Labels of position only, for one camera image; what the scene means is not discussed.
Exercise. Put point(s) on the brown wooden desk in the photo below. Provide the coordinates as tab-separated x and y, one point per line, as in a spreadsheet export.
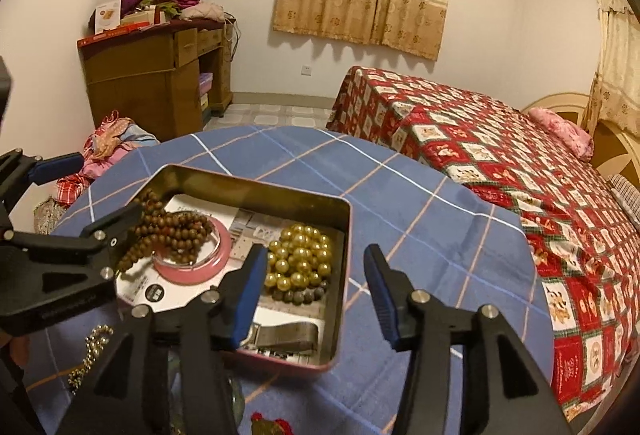
135	80

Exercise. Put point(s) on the cream wooden headboard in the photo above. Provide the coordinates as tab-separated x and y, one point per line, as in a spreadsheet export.
617	155

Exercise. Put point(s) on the green glass bangle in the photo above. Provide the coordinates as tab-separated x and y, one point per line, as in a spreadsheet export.
237	397

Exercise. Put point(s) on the red patterned bed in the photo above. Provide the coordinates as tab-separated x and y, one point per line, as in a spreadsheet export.
475	145

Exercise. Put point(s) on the white upright box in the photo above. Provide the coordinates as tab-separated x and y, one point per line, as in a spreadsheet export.
109	7

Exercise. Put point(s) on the rectangular metal tin box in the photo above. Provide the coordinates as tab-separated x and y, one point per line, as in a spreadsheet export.
260	191

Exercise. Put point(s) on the pink pillow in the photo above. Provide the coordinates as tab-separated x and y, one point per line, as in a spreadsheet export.
562	130

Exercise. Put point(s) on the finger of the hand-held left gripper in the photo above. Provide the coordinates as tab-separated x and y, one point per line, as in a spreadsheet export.
115	225
55	167

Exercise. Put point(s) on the pale pink cloth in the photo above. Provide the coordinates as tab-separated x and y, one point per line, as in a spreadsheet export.
202	11

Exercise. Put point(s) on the purple storage box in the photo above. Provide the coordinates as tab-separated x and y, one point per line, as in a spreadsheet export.
206	81

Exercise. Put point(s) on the red gold ornament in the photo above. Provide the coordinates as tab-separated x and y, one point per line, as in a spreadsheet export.
272	422

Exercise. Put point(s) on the pile of colourful clothes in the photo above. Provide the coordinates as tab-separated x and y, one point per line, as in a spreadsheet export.
107	140

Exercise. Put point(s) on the blue plaid tablecloth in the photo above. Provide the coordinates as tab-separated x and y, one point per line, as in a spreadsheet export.
400	215

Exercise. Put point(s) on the beige box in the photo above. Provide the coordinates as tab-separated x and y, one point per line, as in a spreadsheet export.
142	18

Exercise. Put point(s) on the metal watch band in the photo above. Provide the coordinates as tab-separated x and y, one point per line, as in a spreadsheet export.
290	335

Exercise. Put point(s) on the grey woven bag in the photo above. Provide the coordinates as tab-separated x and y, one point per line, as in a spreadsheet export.
47	215

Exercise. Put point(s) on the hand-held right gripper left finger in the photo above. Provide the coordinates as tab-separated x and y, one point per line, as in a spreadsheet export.
247	300

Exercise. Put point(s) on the striped pillow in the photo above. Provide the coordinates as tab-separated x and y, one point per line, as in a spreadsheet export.
625	200

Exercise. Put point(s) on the pink bangle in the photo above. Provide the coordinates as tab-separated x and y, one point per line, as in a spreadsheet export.
200	274

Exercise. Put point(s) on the narrow beige patterned curtain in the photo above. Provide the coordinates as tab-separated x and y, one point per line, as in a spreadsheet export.
617	55

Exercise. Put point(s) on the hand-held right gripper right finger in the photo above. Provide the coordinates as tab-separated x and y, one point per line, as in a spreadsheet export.
382	300

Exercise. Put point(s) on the flat red box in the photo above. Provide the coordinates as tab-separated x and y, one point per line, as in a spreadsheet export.
115	33

